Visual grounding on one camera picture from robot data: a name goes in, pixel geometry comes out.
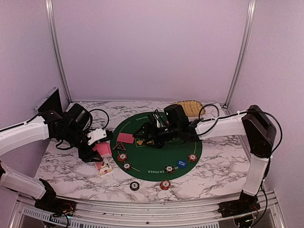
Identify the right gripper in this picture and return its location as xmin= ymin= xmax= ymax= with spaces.
xmin=133 ymin=123 xmax=180 ymax=149

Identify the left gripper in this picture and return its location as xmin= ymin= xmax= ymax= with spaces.
xmin=63 ymin=125 xmax=103 ymax=162

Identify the single red playing card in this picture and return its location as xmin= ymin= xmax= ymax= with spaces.
xmin=117 ymin=133 xmax=134 ymax=144

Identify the triangular all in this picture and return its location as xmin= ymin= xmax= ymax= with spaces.
xmin=113 ymin=142 xmax=126 ymax=151

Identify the blue small blind button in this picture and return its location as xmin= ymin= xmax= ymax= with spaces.
xmin=177 ymin=160 xmax=188 ymax=169

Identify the orange poker chip stack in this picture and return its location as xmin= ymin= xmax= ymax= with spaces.
xmin=160 ymin=180 xmax=171 ymax=190

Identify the brown poker chip stack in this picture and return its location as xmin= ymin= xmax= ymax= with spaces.
xmin=130 ymin=181 xmax=140 ymax=191

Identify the red playing card deck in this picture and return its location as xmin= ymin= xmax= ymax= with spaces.
xmin=93 ymin=142 xmax=112 ymax=157

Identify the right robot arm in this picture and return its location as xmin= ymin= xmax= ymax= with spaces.
xmin=133 ymin=104 xmax=276 ymax=213

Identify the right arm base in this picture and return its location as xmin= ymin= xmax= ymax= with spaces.
xmin=217 ymin=197 xmax=261 ymax=218

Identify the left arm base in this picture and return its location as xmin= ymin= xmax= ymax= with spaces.
xmin=35 ymin=198 xmax=76 ymax=216

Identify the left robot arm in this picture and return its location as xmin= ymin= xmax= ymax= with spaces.
xmin=0 ymin=111 xmax=107 ymax=211

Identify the gold card deck box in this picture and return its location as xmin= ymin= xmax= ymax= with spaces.
xmin=95 ymin=160 xmax=113 ymax=176

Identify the round green poker mat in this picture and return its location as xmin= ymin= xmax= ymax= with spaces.
xmin=110 ymin=112 xmax=203 ymax=182

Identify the woven bamboo tray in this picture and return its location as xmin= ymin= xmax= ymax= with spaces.
xmin=176 ymin=100 xmax=203 ymax=117

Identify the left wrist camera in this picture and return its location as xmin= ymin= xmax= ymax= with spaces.
xmin=87 ymin=128 xmax=113 ymax=145

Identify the front aluminium rail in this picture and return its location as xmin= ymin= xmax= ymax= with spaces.
xmin=9 ymin=190 xmax=285 ymax=228

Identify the left aluminium frame post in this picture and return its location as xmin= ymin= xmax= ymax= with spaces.
xmin=45 ymin=0 xmax=73 ymax=103

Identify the aluminium frame post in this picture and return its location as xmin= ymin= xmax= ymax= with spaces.
xmin=45 ymin=0 xmax=73 ymax=103
xmin=223 ymin=0 xmax=257 ymax=109

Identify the right aluminium frame post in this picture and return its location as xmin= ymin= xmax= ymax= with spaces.
xmin=223 ymin=0 xmax=257 ymax=109

